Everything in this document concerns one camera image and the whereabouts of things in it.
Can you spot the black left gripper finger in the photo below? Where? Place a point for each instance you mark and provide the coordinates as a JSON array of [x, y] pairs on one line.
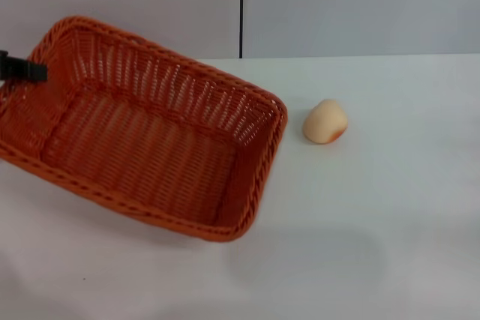
[[26, 70]]

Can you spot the orange woven plastic basket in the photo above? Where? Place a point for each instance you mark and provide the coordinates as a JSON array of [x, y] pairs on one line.
[[142, 155]]

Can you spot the pale toy peach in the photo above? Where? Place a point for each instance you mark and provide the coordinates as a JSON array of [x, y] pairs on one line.
[[323, 122]]

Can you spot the dark vertical wall strip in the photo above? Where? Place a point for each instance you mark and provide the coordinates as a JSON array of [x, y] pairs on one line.
[[241, 9]]

